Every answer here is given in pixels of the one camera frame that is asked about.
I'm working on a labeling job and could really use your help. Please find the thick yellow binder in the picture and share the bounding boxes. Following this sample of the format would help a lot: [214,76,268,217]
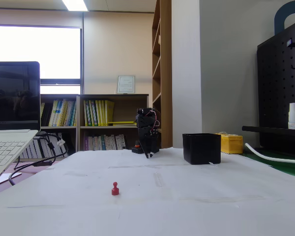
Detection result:
[104,100,115,127]

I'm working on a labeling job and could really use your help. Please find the white laptop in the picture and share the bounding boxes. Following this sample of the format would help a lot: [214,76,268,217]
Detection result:
[0,60,41,187]

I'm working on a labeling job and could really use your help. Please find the green desk mat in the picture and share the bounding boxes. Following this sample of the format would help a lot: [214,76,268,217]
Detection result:
[236,147,295,181]

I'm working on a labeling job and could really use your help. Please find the tall wooden bookshelf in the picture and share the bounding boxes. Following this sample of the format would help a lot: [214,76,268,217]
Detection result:
[151,0,173,149]

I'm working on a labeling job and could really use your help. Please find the bright window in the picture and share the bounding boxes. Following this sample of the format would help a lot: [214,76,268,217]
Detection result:
[0,24,85,95]

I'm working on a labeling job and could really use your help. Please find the black square container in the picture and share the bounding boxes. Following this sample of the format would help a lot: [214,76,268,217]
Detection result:
[182,133,222,165]

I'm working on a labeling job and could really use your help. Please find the taped white paper sheets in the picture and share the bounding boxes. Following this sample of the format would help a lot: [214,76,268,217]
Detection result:
[0,147,295,236]

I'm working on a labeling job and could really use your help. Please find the white plastic bottle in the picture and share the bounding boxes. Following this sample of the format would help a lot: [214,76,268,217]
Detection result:
[288,102,295,130]

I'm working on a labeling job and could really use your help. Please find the teal arch shape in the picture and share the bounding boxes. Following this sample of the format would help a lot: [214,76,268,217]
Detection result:
[274,0,295,35]

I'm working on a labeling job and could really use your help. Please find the black plug cable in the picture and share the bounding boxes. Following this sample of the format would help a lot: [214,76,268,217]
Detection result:
[13,132,69,171]

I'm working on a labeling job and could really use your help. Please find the ceiling light panel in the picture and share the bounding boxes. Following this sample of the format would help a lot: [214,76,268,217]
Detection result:
[61,0,89,12]

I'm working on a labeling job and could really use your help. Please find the black looped cable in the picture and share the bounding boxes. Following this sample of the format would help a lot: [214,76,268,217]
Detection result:
[8,132,57,186]

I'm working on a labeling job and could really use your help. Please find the narrow low dark bookshelf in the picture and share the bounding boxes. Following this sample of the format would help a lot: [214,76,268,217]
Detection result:
[40,94,80,158]

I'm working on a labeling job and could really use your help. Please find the framed white certificate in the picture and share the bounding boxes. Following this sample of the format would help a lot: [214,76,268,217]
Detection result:
[117,75,136,95]

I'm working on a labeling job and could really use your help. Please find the wide low dark bookshelf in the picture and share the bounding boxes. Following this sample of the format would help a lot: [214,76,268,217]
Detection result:
[76,93,149,151]

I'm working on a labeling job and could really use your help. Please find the yellow cardboard box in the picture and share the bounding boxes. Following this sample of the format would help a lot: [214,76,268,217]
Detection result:
[215,132,244,155]

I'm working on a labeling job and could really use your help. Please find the white paper card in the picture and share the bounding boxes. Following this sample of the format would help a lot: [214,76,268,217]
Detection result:
[0,172,23,189]

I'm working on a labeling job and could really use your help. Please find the flat yellow folder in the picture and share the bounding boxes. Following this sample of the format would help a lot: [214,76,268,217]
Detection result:
[107,120,137,127]

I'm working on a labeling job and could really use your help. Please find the black pegboard stand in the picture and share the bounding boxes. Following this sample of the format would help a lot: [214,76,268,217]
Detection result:
[241,16,295,154]

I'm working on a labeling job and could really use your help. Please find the white power cable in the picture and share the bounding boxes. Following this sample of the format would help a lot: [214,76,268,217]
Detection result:
[244,143,295,166]

